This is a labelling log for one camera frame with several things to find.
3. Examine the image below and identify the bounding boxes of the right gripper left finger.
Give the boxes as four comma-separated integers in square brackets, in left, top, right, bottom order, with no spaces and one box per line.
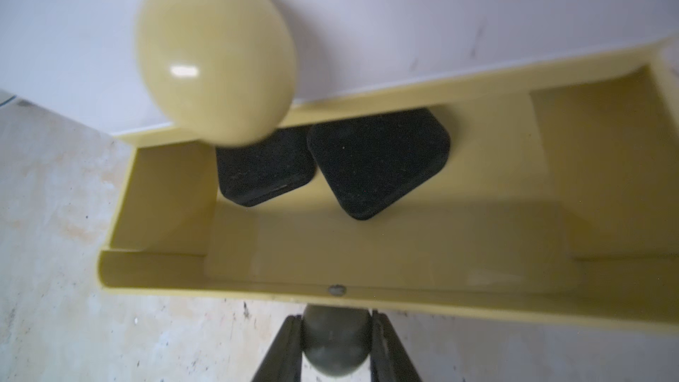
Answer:
[251,315,303,382]

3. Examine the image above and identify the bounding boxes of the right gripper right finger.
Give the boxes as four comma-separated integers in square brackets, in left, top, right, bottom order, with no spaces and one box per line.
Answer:
[370,311,422,382]

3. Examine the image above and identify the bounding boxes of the black brooch box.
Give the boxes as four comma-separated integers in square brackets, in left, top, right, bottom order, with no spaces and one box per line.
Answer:
[216,126,317,207]
[307,108,451,220]

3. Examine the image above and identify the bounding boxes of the yellow bottom drawer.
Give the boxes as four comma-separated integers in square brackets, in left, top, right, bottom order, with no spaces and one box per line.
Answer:
[98,42,678,341]

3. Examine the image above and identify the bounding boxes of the three-tier drawer cabinet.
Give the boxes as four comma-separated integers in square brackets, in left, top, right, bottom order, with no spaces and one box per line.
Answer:
[1,0,678,146]

